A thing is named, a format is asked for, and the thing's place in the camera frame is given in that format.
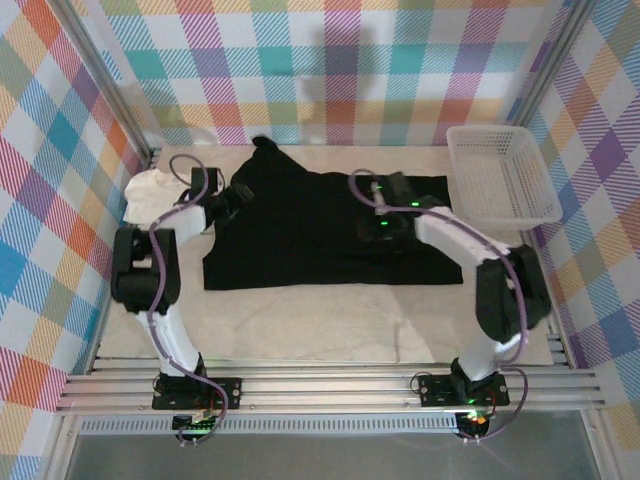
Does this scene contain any black t-shirt with flower print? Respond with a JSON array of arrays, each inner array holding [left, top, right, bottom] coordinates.
[[202, 134, 464, 292]]

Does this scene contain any folded white t-shirt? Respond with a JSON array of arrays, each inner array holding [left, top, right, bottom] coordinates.
[[123, 168, 201, 226]]

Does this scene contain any white plastic mesh basket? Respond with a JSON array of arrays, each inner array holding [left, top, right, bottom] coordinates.
[[444, 124, 565, 232]]

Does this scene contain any small controller circuit board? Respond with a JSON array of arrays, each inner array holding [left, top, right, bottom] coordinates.
[[457, 409, 494, 435], [171, 408, 221, 444]]

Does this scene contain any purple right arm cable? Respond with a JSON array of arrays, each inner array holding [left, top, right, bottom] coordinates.
[[348, 169, 531, 444]]

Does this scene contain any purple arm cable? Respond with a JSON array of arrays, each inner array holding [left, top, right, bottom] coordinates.
[[148, 154, 236, 446], [348, 169, 531, 444]]

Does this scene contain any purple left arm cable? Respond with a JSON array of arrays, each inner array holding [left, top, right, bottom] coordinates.
[[148, 154, 236, 446]]

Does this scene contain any aluminium corner post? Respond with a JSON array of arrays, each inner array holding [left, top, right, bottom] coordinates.
[[505, 0, 601, 129], [59, 0, 164, 169]]

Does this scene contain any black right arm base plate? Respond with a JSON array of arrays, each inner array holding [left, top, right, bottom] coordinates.
[[416, 374, 511, 407]]

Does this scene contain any aluminium rail frame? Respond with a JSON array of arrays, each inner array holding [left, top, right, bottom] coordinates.
[[53, 355, 606, 417]]

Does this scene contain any aluminium side rail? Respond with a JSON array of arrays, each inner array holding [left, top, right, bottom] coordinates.
[[519, 229, 621, 480], [39, 219, 139, 480]]

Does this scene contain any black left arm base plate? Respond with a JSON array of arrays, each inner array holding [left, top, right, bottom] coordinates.
[[151, 375, 244, 412]]

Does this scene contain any slotted grey cable duct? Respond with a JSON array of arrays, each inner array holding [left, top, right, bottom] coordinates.
[[79, 417, 461, 436]]

